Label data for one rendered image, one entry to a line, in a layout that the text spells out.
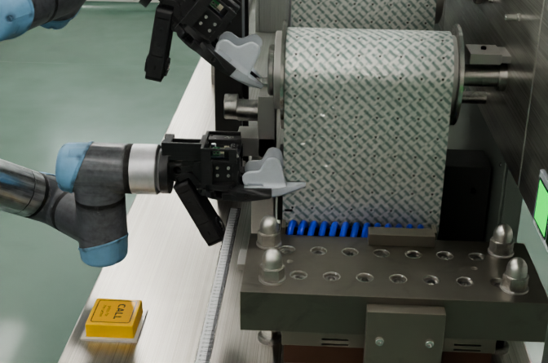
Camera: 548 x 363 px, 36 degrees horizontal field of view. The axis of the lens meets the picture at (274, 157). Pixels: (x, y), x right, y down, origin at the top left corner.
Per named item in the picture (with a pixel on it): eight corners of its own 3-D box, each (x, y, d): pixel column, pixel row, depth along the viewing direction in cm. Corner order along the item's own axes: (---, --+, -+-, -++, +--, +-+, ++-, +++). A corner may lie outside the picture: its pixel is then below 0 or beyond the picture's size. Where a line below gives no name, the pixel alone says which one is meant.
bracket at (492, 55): (464, 54, 126) (465, 41, 125) (503, 55, 125) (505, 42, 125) (469, 64, 121) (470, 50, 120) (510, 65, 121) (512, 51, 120)
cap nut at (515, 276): (497, 280, 114) (501, 250, 112) (525, 281, 114) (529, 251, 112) (502, 294, 111) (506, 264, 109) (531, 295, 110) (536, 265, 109)
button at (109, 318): (97, 311, 129) (96, 297, 128) (143, 312, 129) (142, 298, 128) (86, 338, 123) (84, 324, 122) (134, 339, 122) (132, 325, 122)
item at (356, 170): (282, 228, 129) (284, 114, 122) (437, 234, 128) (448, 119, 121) (282, 230, 129) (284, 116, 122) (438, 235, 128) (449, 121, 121)
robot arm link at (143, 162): (130, 202, 125) (140, 179, 132) (161, 203, 124) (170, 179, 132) (126, 155, 122) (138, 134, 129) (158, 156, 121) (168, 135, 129)
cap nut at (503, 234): (485, 245, 123) (488, 217, 121) (510, 245, 122) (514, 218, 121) (489, 258, 119) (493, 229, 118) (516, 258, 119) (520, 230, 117)
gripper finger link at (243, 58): (281, 68, 120) (232, 25, 119) (254, 99, 122) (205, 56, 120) (284, 63, 123) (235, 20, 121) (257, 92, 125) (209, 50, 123)
